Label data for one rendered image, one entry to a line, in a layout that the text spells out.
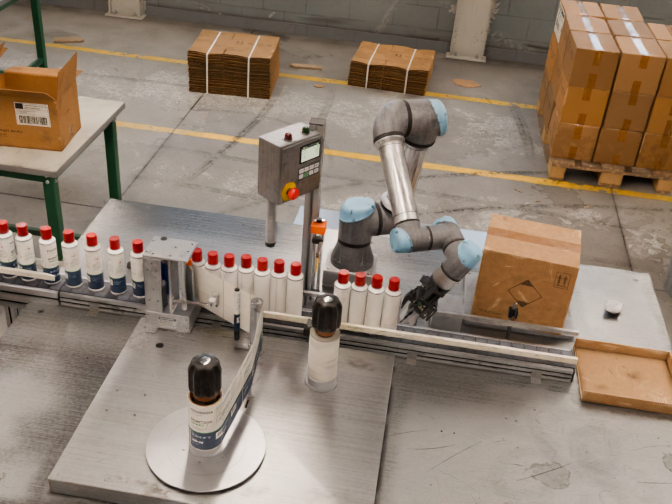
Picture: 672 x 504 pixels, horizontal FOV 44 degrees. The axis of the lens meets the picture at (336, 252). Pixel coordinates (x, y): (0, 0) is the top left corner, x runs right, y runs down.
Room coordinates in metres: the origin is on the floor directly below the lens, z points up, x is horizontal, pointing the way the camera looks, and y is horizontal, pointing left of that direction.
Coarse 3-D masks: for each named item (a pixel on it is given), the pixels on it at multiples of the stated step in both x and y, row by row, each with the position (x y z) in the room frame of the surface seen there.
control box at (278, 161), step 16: (288, 128) 2.23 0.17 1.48; (272, 144) 2.12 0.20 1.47; (288, 144) 2.12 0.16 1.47; (304, 144) 2.16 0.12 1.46; (320, 144) 2.21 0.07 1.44; (272, 160) 2.12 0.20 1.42; (288, 160) 2.11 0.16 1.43; (320, 160) 2.22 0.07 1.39; (272, 176) 2.12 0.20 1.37; (288, 176) 2.12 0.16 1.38; (272, 192) 2.12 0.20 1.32; (304, 192) 2.17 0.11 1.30
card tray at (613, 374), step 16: (576, 352) 2.10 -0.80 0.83; (592, 352) 2.11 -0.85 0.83; (608, 352) 2.12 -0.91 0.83; (624, 352) 2.12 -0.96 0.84; (640, 352) 2.11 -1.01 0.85; (656, 352) 2.11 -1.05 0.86; (576, 368) 2.03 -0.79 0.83; (592, 368) 2.03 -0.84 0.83; (608, 368) 2.04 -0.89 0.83; (624, 368) 2.04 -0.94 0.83; (640, 368) 2.05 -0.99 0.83; (656, 368) 2.06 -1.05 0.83; (592, 384) 1.95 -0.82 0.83; (608, 384) 1.96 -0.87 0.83; (624, 384) 1.97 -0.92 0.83; (640, 384) 1.97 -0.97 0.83; (656, 384) 1.98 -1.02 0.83; (592, 400) 1.88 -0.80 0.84; (608, 400) 1.87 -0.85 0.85; (624, 400) 1.87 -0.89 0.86; (640, 400) 1.86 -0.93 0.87; (656, 400) 1.91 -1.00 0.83
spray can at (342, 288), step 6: (342, 270) 2.09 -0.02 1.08; (342, 276) 2.07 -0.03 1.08; (348, 276) 2.08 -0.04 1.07; (336, 282) 2.08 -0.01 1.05; (342, 282) 2.07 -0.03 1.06; (348, 282) 2.08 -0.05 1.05; (336, 288) 2.06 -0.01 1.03; (342, 288) 2.06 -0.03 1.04; (348, 288) 2.06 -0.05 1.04; (336, 294) 2.06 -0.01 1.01; (342, 294) 2.06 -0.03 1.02; (348, 294) 2.07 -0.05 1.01; (342, 300) 2.06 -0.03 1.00; (348, 300) 2.07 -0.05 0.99; (342, 306) 2.06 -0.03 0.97; (348, 306) 2.07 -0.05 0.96; (342, 312) 2.06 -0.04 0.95; (342, 318) 2.06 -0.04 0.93
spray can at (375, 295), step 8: (376, 280) 2.06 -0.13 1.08; (368, 288) 2.07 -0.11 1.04; (376, 288) 2.06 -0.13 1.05; (384, 288) 2.08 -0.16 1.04; (368, 296) 2.06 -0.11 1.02; (376, 296) 2.05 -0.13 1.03; (368, 304) 2.06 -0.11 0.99; (376, 304) 2.05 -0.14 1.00; (368, 312) 2.05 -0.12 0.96; (376, 312) 2.05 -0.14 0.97; (368, 320) 2.05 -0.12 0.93; (376, 320) 2.05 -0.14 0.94
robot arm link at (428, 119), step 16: (416, 112) 2.36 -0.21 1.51; (432, 112) 2.37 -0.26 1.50; (416, 128) 2.34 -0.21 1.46; (432, 128) 2.36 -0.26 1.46; (416, 144) 2.37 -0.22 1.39; (432, 144) 2.39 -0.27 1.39; (416, 160) 2.40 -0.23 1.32; (416, 176) 2.42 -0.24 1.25; (384, 208) 2.44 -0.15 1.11; (384, 224) 2.42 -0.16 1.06
